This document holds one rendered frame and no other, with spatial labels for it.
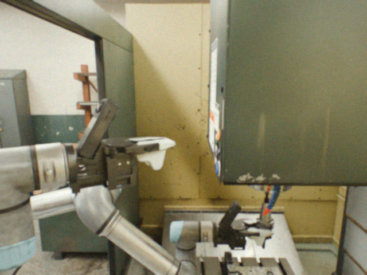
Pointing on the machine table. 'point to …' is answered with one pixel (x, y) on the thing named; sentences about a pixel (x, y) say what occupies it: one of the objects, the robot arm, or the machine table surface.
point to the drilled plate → (254, 271)
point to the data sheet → (213, 76)
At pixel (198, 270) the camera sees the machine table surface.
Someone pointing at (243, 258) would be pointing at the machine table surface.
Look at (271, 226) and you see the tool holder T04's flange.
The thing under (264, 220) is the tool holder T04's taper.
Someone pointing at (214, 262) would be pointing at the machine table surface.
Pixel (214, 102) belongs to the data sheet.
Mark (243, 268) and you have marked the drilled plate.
